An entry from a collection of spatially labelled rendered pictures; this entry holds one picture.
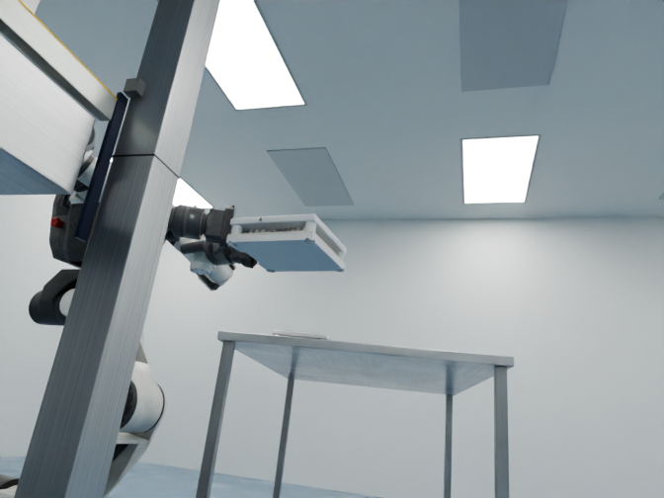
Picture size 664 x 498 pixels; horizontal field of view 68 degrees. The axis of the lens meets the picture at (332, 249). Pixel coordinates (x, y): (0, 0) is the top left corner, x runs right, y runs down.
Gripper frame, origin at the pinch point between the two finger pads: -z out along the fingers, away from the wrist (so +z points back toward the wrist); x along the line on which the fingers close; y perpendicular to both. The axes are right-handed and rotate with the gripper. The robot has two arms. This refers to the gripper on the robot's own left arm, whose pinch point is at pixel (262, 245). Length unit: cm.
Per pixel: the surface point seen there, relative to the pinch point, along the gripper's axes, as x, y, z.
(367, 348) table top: 20, -58, -9
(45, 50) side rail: 15, 87, -38
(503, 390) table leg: 31, -79, -53
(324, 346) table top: 20, -52, 6
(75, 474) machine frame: 55, 73, -40
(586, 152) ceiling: -180, -291, -88
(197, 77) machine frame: 4, 69, -40
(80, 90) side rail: 15, 82, -37
